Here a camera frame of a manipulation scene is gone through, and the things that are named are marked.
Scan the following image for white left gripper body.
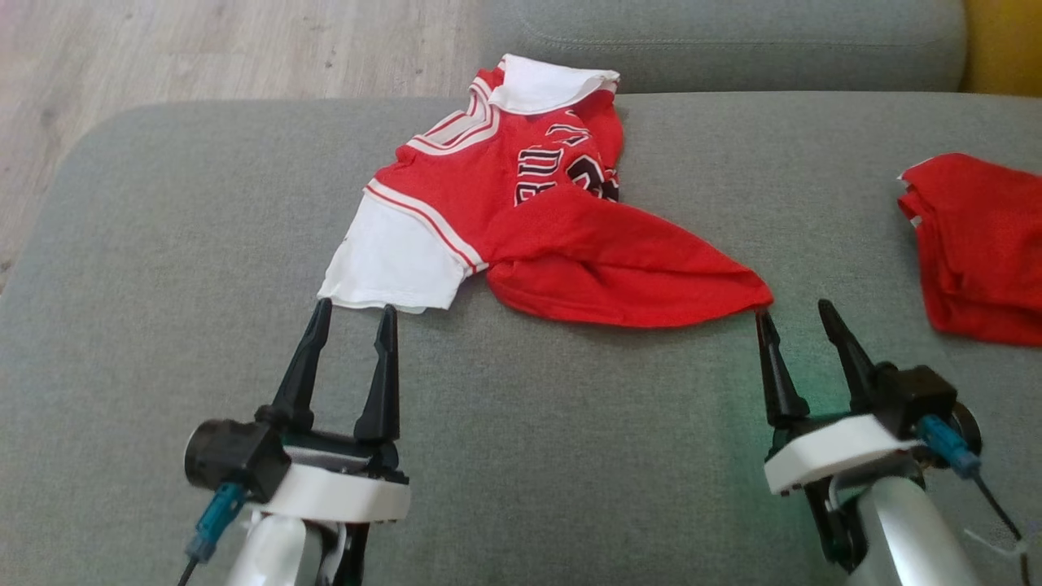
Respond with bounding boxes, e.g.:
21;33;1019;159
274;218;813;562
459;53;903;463
256;430;412;526

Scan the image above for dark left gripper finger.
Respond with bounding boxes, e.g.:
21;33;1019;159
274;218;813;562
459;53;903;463
353;304;402;442
256;298;334;434

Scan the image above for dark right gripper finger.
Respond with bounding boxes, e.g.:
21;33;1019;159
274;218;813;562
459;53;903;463
818;299;882;413
755;309;812;429

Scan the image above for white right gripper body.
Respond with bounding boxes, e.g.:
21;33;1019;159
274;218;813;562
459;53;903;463
764;409;927;497

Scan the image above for red shorts with white stripes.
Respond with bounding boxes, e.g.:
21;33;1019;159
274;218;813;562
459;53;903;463
897;152;1042;348

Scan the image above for red and white basketball jersey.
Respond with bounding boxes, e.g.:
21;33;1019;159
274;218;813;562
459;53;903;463
317;54;775;329

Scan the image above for grey fabric sofa seat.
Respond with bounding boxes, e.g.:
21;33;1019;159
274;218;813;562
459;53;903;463
0;91;1042;586

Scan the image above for grey sofa backrest cushion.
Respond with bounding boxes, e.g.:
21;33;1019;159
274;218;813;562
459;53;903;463
479;0;969;95

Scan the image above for yellow object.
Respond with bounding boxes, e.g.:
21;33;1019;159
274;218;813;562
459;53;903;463
962;0;1042;99

